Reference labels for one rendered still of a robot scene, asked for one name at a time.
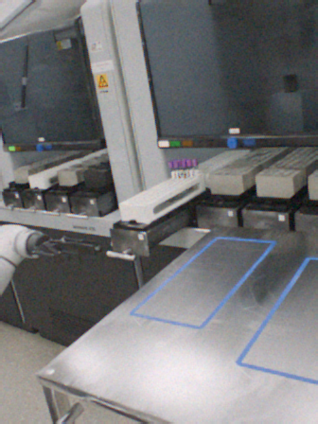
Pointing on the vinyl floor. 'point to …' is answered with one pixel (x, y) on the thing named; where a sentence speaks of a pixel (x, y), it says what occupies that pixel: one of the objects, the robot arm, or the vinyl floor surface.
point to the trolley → (205, 339)
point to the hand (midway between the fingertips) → (79, 253)
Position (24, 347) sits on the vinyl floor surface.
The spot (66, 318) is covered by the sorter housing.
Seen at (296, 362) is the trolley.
